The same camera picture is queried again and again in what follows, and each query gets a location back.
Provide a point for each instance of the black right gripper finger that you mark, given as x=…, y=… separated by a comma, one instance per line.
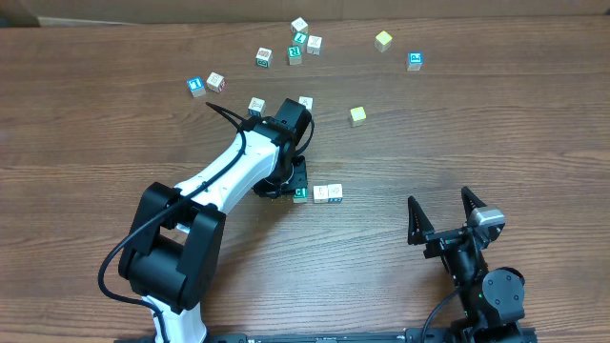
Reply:
x=419, y=226
x=470, y=202

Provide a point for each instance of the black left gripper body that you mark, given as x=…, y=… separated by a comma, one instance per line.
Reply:
x=294, y=175

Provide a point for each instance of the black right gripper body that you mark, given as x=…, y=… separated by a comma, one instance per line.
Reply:
x=442, y=242

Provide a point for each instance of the green C wooden block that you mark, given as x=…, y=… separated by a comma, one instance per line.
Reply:
x=300, y=196

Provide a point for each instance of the plain wooden picture block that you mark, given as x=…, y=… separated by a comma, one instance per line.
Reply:
x=321, y=194

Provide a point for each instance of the blue side wooden block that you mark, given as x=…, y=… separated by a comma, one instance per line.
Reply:
x=335, y=193

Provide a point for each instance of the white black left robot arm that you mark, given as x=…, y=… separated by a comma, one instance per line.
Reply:
x=171, y=252

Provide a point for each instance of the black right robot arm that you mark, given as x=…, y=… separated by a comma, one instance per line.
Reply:
x=492, y=300

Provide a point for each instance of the white picture wooden block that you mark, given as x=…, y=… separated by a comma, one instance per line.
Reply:
x=307, y=102

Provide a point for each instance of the blue side picture block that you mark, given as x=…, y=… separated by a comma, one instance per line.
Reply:
x=257, y=107

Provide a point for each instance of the yellow top wooden block near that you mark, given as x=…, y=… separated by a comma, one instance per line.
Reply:
x=357, y=116

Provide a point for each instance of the yellow wooden block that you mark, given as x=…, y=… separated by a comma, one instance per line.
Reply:
x=383, y=41
x=357, y=116

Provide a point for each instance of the red letter wooden block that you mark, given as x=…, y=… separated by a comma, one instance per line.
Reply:
x=216, y=82

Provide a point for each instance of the green R wooden block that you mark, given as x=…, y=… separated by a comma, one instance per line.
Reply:
x=294, y=55

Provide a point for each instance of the green B wooden block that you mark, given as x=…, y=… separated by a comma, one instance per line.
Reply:
x=264, y=57

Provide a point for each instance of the blue top wooden block left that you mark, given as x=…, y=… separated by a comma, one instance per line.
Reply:
x=196, y=87

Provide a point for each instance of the white X wooden block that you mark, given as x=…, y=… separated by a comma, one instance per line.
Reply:
x=314, y=45

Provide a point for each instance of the green L wooden block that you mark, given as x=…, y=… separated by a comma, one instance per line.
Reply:
x=300, y=39

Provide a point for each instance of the blue top wooden block right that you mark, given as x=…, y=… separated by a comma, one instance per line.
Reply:
x=414, y=61

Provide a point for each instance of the white top block back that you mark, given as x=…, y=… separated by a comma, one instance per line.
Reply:
x=299, y=25

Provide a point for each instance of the yellow top wooden block far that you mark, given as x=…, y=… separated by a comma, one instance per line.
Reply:
x=383, y=41

